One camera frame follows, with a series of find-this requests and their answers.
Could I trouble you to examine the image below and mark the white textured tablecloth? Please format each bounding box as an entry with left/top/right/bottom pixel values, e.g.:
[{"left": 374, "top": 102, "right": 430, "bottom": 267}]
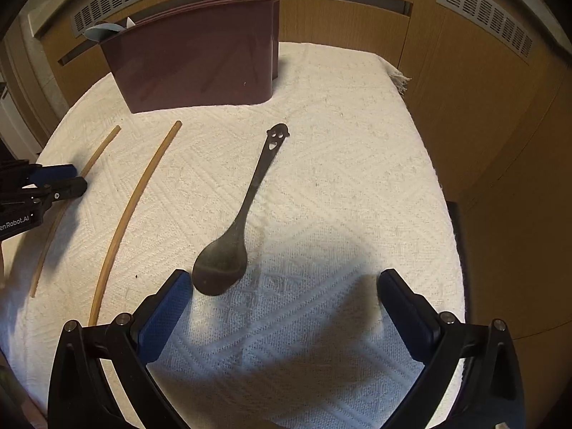
[{"left": 0, "top": 42, "right": 468, "bottom": 429}]

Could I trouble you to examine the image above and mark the short grey vent grille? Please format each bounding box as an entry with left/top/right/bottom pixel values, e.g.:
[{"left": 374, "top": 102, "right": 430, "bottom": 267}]
[{"left": 437, "top": 0, "right": 535, "bottom": 61}]

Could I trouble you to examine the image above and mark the smiley-handled metal spoon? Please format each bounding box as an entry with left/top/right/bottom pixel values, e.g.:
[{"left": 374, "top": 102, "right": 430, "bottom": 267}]
[{"left": 192, "top": 123, "right": 292, "bottom": 296}]

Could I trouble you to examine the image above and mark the wooden chopstick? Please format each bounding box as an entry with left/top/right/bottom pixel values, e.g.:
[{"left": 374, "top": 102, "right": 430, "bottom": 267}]
[
  {"left": 30, "top": 125, "right": 122, "bottom": 298},
  {"left": 88, "top": 120, "right": 183, "bottom": 327}
]

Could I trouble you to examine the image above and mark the grey silicone spoon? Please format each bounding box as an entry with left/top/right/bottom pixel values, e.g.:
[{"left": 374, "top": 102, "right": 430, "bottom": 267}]
[{"left": 84, "top": 22, "right": 128, "bottom": 42}]

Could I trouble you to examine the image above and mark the maroon plastic utensil holder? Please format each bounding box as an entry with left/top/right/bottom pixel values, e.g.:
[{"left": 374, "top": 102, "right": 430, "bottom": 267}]
[{"left": 98, "top": 0, "right": 283, "bottom": 114}]

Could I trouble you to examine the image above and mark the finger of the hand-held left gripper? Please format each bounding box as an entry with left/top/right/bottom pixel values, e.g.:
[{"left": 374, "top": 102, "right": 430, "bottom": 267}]
[
  {"left": 28, "top": 164, "right": 77, "bottom": 184},
  {"left": 33, "top": 176, "right": 88, "bottom": 209}
]

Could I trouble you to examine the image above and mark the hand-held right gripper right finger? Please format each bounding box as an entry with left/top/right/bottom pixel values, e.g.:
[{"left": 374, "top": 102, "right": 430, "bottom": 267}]
[{"left": 378, "top": 269, "right": 527, "bottom": 429}]

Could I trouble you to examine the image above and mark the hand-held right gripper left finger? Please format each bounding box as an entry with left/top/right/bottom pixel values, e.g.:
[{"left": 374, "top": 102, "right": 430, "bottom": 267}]
[{"left": 47, "top": 269, "right": 195, "bottom": 429}]

